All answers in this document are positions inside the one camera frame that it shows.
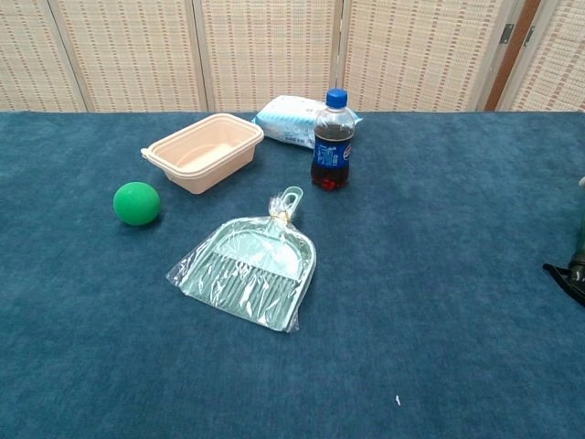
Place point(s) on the blue carpet table cover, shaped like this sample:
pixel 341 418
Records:
pixel 411 274

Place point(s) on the wide bamboo folding screen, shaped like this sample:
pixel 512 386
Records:
pixel 137 55

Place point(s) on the cola bottle with blue cap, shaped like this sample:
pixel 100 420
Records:
pixel 332 151

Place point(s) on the narrow bamboo folding screen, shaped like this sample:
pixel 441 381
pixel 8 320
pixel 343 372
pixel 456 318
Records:
pixel 557 68

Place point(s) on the green transparent spray bottle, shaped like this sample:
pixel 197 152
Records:
pixel 578 274

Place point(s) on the light blue wet wipes pack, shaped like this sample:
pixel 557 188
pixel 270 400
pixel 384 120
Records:
pixel 288 119

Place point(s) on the dark metal screen hinge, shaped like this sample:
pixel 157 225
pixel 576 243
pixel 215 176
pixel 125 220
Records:
pixel 528 35
pixel 506 33

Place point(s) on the bagged mint dustpan brush set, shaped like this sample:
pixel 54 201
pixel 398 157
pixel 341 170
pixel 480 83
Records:
pixel 256 270

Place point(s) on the brown wooden post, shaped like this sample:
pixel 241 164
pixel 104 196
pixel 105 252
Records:
pixel 509 59

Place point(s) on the beige plastic food container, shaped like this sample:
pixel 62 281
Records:
pixel 205 155

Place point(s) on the green ball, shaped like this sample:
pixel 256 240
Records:
pixel 137 203

